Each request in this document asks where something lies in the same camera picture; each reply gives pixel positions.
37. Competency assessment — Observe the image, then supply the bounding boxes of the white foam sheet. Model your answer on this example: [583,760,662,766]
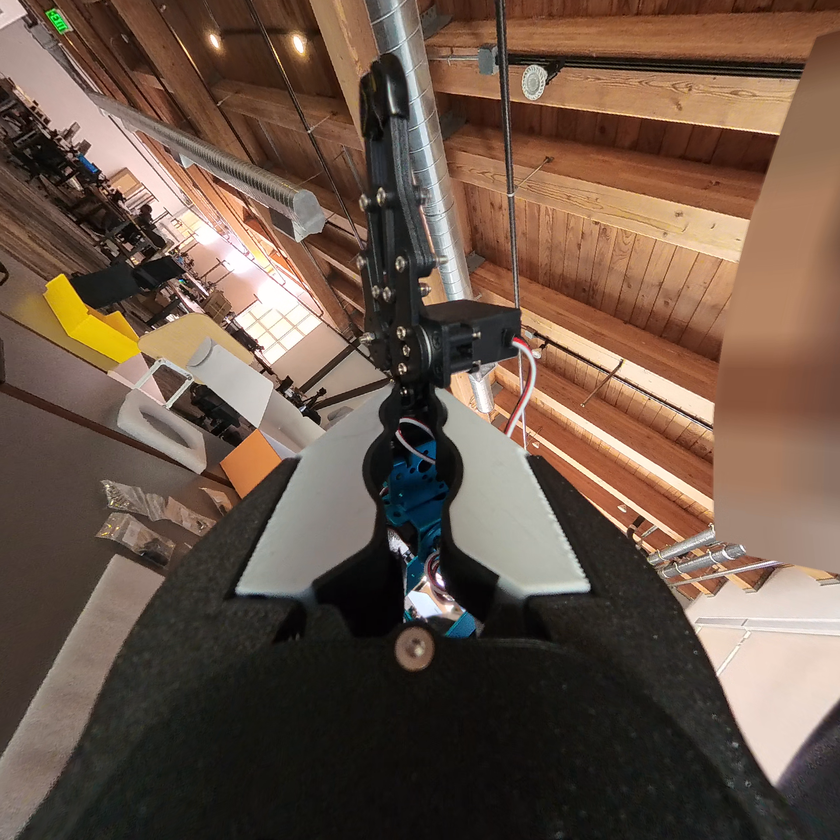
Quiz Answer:
[0,554,166,788]

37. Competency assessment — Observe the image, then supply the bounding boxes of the orange cardboard box white lid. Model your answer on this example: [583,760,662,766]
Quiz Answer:
[189,336,324,501]

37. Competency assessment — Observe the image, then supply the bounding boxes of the gridded glass window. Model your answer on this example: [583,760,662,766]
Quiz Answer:
[233,302,324,359]

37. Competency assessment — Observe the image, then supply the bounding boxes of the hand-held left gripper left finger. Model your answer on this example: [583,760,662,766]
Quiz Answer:
[234,387,401,635]

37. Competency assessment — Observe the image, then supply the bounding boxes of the yellow plastic bin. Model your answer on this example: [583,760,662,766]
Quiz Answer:
[42,273,143,366]

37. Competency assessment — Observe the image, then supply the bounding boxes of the silver air duct capped end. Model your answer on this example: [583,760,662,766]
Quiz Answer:
[85,91,327,244]

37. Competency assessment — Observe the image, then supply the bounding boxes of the metal ceiling pipes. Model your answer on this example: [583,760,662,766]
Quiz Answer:
[646,525,749,580]

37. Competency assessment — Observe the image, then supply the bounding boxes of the white metal stand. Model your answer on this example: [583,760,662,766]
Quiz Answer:
[134,357,196,412]

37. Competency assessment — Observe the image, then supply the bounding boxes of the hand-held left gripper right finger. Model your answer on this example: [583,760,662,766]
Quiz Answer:
[428,387,592,635]

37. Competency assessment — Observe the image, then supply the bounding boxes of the light wood panel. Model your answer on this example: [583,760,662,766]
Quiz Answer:
[138,313,258,368]

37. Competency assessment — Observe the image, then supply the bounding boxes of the blue and black toy robot arm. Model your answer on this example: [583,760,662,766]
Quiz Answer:
[354,54,549,641]

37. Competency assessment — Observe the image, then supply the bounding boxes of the group of small parts bags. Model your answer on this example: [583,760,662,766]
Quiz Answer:
[95,478,234,568]

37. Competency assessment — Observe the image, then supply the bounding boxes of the thin ceiling rod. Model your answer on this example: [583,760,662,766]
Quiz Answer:
[494,0,524,311]

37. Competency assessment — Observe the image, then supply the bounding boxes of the white foam frame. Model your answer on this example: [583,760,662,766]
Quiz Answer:
[117,386,209,475]

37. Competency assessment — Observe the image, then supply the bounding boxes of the person's dark shirt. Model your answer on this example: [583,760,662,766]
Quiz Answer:
[777,722,840,840]

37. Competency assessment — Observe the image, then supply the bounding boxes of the ceiling track spot lamp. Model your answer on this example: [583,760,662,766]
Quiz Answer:
[521,63,567,102]

